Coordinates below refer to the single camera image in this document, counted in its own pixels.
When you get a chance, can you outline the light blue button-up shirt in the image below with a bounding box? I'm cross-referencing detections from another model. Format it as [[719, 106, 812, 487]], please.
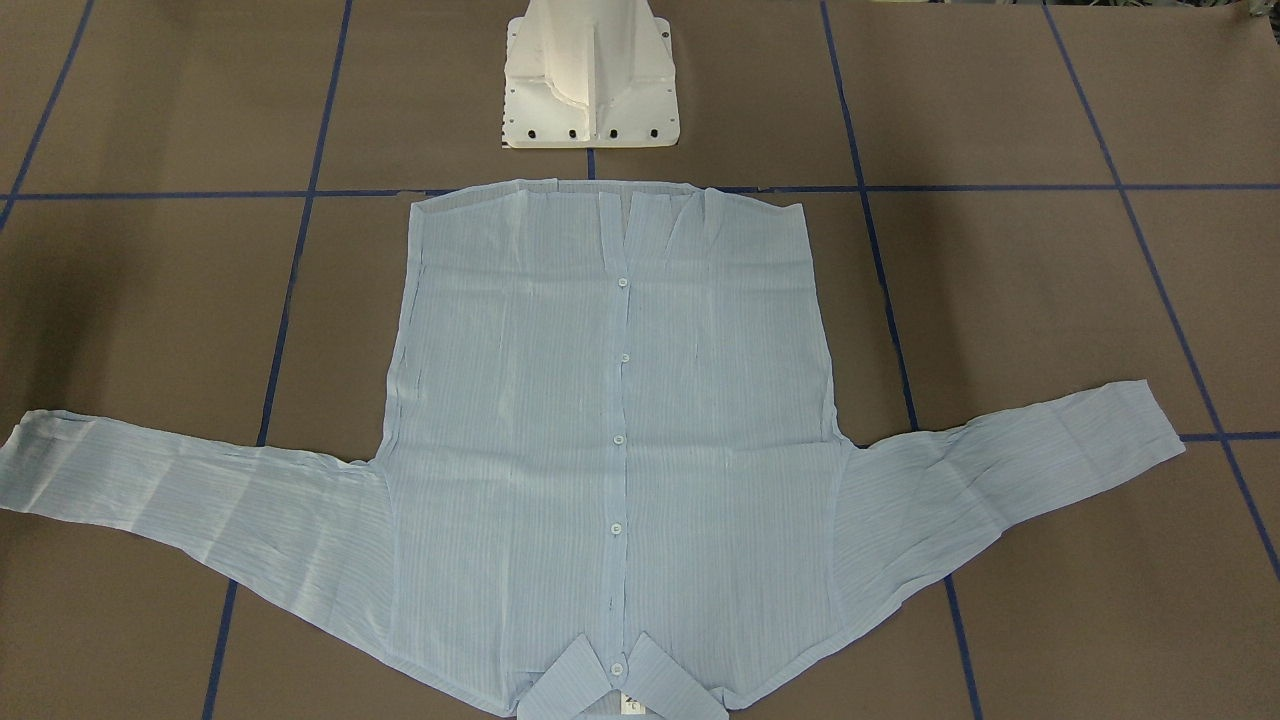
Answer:
[[3, 179, 1184, 719]]

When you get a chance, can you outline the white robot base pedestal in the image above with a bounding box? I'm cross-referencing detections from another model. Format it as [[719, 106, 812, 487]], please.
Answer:
[[500, 1, 681, 149]]

